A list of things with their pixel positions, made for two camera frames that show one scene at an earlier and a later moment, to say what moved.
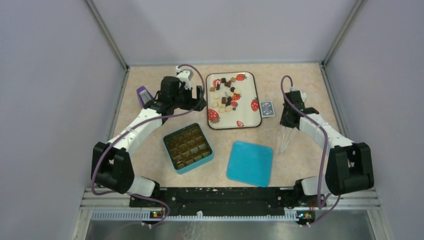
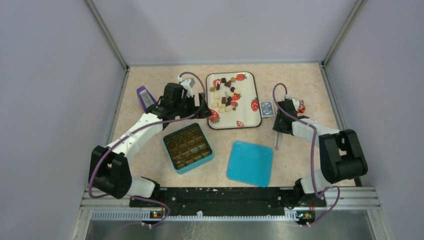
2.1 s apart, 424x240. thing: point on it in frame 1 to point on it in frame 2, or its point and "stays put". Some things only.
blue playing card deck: [267, 109] stays put
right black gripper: [282, 121] to [276, 127]
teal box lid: [250, 163] stays put
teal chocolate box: [188, 148] stays put
